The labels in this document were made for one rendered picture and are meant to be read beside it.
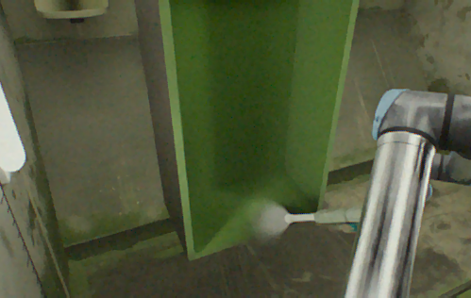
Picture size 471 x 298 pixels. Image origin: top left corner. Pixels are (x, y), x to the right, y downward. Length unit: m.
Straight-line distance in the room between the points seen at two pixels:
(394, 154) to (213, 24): 0.91
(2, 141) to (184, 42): 0.64
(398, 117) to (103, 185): 1.87
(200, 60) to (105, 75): 1.10
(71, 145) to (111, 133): 0.21
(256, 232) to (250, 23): 0.80
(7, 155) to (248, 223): 0.83
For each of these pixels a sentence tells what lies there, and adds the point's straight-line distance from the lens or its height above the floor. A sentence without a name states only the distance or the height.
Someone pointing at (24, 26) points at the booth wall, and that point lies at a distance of 2.61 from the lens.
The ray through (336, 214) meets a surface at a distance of 1.29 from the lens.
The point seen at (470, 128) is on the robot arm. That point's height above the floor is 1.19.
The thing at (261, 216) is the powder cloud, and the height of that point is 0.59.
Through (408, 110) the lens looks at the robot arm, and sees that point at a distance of 0.82.
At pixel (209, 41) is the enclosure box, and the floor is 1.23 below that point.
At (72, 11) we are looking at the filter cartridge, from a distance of 2.22.
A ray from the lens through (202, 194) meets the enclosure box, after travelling 1.85.
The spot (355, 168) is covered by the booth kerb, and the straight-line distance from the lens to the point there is 2.83.
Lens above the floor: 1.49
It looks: 26 degrees down
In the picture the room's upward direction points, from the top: 1 degrees counter-clockwise
